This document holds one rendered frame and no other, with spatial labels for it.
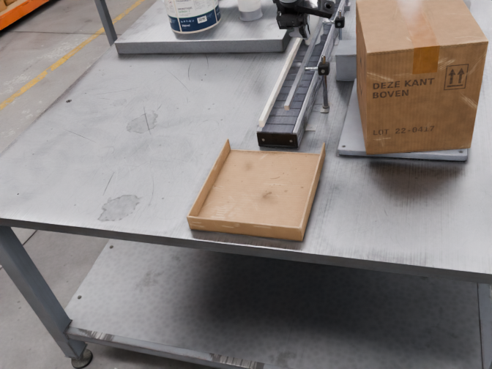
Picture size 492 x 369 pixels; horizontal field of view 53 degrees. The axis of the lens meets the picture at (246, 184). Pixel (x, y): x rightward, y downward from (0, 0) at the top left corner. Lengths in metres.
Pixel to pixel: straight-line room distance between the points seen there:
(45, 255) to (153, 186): 1.34
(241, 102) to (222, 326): 0.73
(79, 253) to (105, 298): 0.59
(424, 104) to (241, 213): 0.48
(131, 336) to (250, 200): 0.79
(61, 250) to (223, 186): 1.43
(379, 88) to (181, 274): 1.07
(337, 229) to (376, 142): 0.25
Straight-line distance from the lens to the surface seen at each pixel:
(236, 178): 1.24
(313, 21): 1.67
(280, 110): 1.38
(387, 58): 1.11
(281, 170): 1.24
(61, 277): 2.41
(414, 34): 1.17
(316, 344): 1.63
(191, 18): 1.94
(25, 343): 2.26
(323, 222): 1.10
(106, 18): 3.64
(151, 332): 1.77
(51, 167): 1.52
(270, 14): 2.00
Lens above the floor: 1.61
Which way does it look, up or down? 40 degrees down
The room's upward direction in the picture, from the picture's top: 11 degrees counter-clockwise
